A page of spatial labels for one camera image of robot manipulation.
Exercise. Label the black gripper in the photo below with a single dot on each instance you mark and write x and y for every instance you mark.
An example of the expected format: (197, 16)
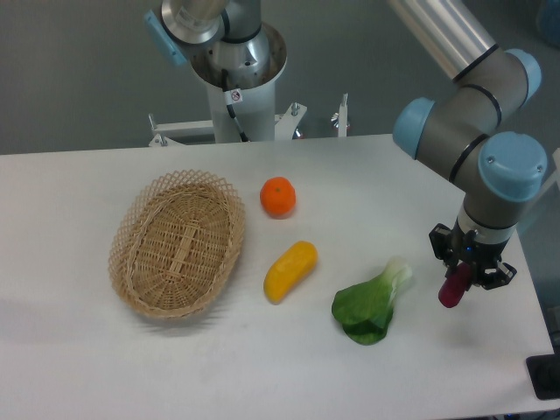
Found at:
(476, 245)

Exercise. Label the purple red sweet potato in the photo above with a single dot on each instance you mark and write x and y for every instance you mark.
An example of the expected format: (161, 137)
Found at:
(457, 282)

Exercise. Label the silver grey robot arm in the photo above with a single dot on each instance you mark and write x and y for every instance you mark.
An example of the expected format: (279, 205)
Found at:
(459, 139)

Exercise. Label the oval woven wicker basket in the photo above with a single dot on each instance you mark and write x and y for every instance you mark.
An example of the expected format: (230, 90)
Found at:
(177, 245)

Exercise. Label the green bok choy toy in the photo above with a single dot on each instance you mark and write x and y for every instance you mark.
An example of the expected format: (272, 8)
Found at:
(365, 310)

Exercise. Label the black device at table edge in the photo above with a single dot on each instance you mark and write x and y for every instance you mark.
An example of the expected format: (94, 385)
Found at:
(543, 371)

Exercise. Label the yellow mango toy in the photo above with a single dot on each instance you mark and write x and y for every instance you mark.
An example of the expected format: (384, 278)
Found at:
(292, 267)

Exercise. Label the orange mandarin fruit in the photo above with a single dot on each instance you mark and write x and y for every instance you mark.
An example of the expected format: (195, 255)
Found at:
(278, 197)

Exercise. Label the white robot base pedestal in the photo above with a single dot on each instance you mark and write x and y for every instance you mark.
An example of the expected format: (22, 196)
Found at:
(244, 72)

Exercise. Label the white metal mounting frame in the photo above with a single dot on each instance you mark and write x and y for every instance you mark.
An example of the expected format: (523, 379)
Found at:
(256, 125)

